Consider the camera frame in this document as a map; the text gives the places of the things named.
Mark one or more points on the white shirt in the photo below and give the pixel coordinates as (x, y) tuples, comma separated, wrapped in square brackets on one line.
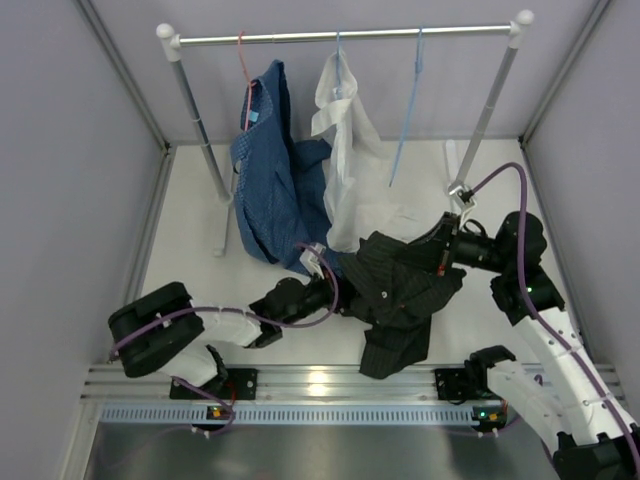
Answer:
[(357, 198)]

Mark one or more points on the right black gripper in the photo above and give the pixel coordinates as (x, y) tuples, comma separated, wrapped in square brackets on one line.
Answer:
[(435, 243)]

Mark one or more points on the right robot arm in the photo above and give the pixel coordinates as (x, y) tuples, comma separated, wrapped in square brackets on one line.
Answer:
[(582, 425)]

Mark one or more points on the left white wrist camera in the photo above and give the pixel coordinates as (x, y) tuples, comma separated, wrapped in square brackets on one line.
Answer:
[(310, 258)]

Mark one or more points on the pink wire hanger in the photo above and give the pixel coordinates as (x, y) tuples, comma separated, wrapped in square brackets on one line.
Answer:
[(244, 65)]

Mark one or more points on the black pinstriped shirt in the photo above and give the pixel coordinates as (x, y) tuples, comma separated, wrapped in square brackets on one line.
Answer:
[(396, 300)]

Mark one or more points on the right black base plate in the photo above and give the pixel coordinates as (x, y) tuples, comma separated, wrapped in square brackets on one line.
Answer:
[(458, 385)]

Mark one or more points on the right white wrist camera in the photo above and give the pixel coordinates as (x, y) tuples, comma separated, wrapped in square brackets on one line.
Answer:
[(464, 198)]

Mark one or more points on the light blue hanger with shirt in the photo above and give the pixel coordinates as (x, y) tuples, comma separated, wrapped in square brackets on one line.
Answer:
[(339, 93)]

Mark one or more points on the blue checkered shirt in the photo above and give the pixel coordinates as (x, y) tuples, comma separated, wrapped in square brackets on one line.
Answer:
[(280, 181)]

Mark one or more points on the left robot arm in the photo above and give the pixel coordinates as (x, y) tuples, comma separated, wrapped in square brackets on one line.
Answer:
[(165, 332)]

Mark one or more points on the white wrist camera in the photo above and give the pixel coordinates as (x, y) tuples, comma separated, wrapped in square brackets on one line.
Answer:
[(310, 258), (464, 198)]

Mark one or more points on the perforated cable duct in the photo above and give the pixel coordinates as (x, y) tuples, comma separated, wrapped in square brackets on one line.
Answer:
[(250, 414)]

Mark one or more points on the light blue wire hanger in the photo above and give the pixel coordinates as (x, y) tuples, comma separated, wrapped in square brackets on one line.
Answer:
[(418, 68)]

